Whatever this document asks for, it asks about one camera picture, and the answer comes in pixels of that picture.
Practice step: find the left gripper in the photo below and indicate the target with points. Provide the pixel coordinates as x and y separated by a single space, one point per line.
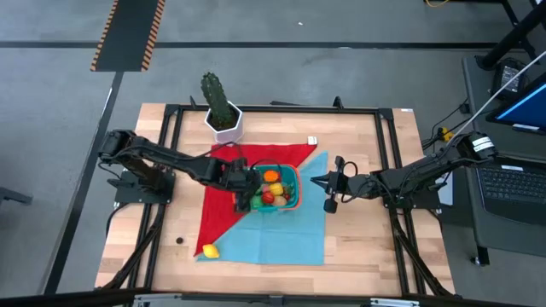
236 179

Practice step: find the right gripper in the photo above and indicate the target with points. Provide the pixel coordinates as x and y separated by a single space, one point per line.
352 184

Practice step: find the green toy pear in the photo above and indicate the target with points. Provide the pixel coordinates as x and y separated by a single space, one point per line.
256 203

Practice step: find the large red toy strawberry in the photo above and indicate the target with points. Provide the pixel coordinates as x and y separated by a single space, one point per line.
268 198

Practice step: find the pink toy fruit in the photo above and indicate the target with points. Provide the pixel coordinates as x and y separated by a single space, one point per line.
265 188

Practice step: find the small green toy vegetable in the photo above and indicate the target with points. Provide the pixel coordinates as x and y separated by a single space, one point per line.
290 188

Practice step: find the yellow bumpy toy fruit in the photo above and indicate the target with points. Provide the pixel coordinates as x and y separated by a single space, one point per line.
276 189

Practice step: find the brown toy potato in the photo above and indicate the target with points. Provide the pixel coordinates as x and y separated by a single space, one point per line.
280 201

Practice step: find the orange toy fruit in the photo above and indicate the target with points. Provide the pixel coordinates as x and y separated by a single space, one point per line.
271 176

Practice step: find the small red toy tomato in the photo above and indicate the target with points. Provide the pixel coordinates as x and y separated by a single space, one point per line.
287 197

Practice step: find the yellow toy banana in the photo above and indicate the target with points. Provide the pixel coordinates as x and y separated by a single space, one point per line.
210 251

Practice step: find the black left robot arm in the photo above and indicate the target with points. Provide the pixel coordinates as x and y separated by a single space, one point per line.
170 158

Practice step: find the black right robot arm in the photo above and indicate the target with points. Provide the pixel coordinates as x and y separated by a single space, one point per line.
426 168

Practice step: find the teal plastic toy basket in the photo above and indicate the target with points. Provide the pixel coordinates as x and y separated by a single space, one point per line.
286 168

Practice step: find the red cloth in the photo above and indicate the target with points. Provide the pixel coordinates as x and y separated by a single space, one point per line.
217 213

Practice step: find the small white cube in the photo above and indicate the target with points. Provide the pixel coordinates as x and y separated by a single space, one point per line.
312 140

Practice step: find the light teal cloth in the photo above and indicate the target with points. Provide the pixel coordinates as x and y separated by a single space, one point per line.
281 239

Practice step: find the white hexagonal plant pot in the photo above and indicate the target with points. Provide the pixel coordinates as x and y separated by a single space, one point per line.
230 134

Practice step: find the small black disc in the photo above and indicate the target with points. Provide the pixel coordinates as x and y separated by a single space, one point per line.
180 240

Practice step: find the green cactus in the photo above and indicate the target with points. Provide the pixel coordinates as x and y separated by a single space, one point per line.
215 98

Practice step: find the yellow power plug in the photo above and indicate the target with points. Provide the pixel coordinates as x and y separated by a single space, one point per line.
446 134

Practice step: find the black laptop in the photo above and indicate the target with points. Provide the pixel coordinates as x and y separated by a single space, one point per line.
512 183

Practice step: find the black side desk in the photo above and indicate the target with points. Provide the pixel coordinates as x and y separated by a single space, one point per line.
503 239

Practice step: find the hazard striped floor mat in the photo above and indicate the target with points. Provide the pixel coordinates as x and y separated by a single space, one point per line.
128 34

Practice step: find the black power adapter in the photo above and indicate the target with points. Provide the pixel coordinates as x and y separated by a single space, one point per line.
509 77

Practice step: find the monitor with blue screen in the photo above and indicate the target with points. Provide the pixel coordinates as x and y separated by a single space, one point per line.
524 108

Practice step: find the grey chair leg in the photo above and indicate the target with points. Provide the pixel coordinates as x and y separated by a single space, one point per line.
15 196

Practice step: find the black stand leg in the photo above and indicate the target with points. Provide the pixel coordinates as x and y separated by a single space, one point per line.
512 38

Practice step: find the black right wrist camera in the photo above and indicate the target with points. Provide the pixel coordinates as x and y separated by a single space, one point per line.
330 206

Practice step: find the black aluminium table frame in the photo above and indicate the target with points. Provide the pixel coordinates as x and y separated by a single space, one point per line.
277 108

